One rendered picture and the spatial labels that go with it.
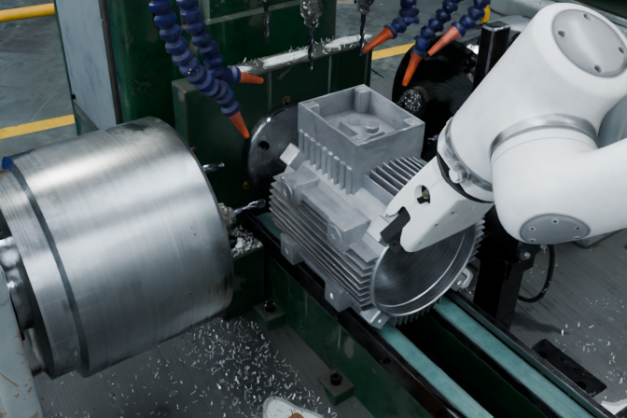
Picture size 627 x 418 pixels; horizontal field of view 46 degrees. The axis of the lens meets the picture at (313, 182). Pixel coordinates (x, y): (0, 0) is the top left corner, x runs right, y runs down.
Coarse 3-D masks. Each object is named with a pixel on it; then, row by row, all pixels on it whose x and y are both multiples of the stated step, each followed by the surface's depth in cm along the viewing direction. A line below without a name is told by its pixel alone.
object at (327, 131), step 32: (320, 96) 90; (352, 96) 93; (320, 128) 86; (352, 128) 88; (384, 128) 90; (416, 128) 85; (320, 160) 88; (352, 160) 82; (384, 160) 84; (352, 192) 84
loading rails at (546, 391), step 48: (288, 288) 102; (336, 336) 94; (384, 336) 88; (432, 336) 94; (480, 336) 88; (336, 384) 94; (384, 384) 88; (432, 384) 81; (480, 384) 89; (528, 384) 82; (576, 384) 81
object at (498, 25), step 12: (492, 24) 83; (504, 24) 83; (480, 36) 84; (492, 36) 82; (504, 36) 83; (480, 48) 84; (492, 48) 83; (504, 48) 84; (480, 60) 85; (492, 60) 84; (480, 72) 85
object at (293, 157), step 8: (288, 152) 91; (296, 152) 90; (288, 160) 90; (296, 160) 90; (296, 168) 91; (376, 224) 79; (384, 224) 78; (368, 232) 79; (376, 232) 78; (376, 240) 78; (456, 280) 90; (464, 280) 91; (456, 288) 91; (360, 312) 86; (368, 312) 85; (376, 312) 84; (368, 320) 85; (376, 320) 85; (384, 320) 86
